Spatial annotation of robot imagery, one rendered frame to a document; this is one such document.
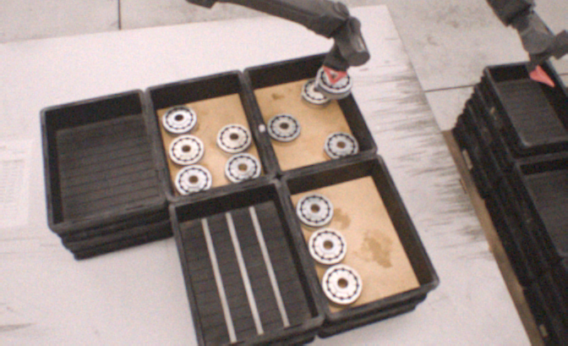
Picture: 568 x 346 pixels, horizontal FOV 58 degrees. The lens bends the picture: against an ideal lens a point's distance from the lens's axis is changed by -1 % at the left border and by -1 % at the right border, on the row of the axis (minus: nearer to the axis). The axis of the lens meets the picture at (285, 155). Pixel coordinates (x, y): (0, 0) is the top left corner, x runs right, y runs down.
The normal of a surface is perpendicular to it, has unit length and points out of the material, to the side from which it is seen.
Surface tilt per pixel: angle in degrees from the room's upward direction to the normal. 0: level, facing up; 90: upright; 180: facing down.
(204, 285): 0
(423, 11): 0
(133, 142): 0
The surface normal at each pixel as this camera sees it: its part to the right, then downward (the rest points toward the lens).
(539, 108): 0.05, -0.54
